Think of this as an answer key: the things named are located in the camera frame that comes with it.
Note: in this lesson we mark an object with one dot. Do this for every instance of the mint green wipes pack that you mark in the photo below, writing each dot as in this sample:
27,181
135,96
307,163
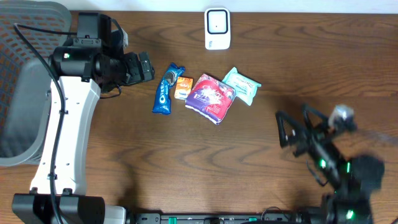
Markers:
245,87

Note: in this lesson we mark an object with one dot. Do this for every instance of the orange tissue packet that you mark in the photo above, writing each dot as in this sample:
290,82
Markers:
183,88

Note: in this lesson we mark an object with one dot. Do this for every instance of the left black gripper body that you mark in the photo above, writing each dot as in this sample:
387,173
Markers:
137,68

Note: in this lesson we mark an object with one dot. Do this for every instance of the red purple pad pack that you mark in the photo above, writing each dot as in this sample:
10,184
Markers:
211,98

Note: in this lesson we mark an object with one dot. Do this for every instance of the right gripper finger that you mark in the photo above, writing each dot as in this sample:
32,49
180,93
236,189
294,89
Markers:
290,131
306,109

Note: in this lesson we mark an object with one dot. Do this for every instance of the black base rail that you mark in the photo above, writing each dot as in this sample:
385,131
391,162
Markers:
272,216

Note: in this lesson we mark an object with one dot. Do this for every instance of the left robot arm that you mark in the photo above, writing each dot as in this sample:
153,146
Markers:
58,190

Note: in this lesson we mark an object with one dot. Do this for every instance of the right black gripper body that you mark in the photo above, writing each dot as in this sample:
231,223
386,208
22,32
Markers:
305,137

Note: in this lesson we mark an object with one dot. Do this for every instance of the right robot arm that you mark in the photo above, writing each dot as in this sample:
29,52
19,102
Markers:
353,180

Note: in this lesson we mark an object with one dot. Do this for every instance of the blue Oreo cookie pack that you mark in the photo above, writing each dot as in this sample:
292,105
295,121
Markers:
162,103

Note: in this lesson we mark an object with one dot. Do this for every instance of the grey plastic mesh basket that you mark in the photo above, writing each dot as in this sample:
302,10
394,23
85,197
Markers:
25,83

